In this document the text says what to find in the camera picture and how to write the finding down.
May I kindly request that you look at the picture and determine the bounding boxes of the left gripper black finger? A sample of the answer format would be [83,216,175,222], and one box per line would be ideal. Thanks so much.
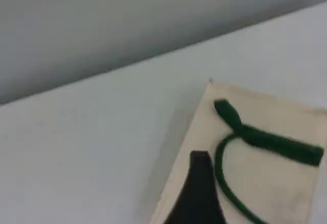
[163,150,228,224]

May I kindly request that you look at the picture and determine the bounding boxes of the white fabric bag green handles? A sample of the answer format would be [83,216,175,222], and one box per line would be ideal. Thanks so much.
[149,82,327,224]

